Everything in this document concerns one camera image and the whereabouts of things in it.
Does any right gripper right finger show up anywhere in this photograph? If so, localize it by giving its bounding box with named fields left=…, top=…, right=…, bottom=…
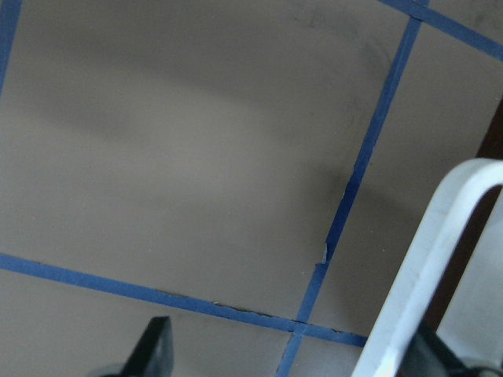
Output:
left=402, top=325, right=502, bottom=377

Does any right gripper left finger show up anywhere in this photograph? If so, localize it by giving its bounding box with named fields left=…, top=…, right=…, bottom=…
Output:
left=88, top=317, right=174, bottom=377

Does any white drawer handle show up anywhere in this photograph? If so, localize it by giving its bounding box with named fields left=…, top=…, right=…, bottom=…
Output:
left=353, top=159, right=502, bottom=376

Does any dark wooden drawer box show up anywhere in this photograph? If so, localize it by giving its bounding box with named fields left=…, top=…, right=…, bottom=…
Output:
left=424, top=104, right=502, bottom=330

